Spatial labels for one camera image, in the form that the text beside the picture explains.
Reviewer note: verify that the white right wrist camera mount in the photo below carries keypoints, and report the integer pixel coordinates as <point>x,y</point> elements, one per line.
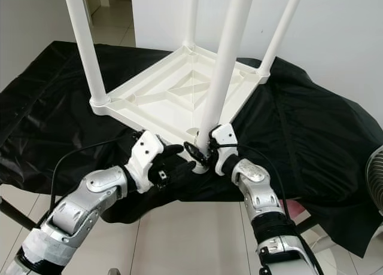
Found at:
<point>227,133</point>

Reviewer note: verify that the white plastic table leg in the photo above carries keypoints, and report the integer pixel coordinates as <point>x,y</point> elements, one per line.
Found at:
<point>281,30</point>
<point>227,54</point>
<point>191,18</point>
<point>87,48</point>

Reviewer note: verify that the grey robot foot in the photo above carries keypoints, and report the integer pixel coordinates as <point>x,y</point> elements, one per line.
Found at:
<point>114,271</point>

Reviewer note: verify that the black table cloth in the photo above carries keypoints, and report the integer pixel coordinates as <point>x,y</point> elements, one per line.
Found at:
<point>317,137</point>

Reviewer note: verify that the black metal table leg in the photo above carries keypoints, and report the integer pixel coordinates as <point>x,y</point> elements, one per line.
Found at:
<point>17,213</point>
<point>305,224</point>

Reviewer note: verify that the pink round stool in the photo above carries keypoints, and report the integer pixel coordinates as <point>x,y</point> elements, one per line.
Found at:
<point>296,208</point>

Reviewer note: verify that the white plastic table top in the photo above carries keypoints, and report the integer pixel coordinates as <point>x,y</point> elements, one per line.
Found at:
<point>161,92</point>

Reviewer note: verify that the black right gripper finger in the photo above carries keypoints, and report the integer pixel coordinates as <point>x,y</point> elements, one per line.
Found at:
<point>196,153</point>

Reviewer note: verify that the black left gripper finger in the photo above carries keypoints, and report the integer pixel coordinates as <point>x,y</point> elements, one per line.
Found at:
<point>172,150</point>

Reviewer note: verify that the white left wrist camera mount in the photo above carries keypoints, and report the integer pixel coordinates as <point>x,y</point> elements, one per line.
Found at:
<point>145,155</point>

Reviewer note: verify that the white floor fan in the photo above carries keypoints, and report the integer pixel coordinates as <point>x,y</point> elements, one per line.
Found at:
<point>376,173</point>

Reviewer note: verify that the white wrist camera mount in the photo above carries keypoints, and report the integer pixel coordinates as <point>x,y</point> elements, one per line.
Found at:
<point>145,155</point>
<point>227,133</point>

